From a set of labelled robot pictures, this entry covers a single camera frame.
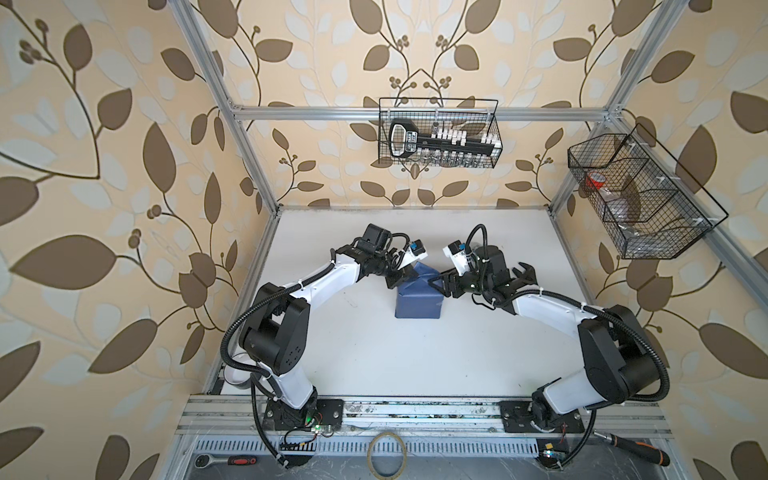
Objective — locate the white tape roll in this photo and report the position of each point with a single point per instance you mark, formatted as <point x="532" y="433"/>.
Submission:
<point x="236" y="377"/>

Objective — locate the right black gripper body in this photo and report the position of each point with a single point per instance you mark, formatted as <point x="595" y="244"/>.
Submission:
<point x="471" y="282"/>

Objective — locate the ratchet wrench red handle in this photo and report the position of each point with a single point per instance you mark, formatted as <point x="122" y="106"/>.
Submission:
<point x="203" y="461"/>

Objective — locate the aluminium mounting rail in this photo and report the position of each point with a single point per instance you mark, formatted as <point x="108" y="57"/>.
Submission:
<point x="429" y="416"/>

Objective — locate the back black wire basket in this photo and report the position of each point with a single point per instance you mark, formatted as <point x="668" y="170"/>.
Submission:
<point x="475" y="116"/>

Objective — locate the light blue wrapping paper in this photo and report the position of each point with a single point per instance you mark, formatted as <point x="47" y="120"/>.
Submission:
<point x="416" y="298"/>

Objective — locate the clear tape roll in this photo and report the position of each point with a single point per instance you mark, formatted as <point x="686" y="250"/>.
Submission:
<point x="387" y="444"/>

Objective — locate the right black wire basket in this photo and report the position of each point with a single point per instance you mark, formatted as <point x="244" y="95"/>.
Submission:
<point x="653" y="205"/>

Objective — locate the black wire basket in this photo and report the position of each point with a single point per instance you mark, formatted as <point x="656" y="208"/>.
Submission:
<point x="475" y="116"/>
<point x="653" y="205"/>

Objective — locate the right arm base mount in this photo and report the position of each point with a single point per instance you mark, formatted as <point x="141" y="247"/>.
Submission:
<point x="529" y="417"/>

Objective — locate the black socket set holder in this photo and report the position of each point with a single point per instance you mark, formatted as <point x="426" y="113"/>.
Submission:
<point x="404" y="140"/>

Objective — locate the orange black screwdriver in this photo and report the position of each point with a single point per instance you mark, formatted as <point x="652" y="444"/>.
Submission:
<point x="641" y="450"/>

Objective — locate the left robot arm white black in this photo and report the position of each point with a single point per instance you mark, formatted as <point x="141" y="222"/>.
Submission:
<point x="263" y="347"/>

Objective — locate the black adjustable wrench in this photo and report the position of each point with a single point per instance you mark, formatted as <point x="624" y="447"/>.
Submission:
<point x="525" y="274"/>

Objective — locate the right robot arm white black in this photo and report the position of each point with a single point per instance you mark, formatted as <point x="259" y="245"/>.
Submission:
<point x="620" y="363"/>

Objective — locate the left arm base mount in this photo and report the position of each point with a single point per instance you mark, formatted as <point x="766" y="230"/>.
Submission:
<point x="323" y="415"/>

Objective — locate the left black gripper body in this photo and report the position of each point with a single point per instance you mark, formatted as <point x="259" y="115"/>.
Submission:
<point x="386" y="265"/>

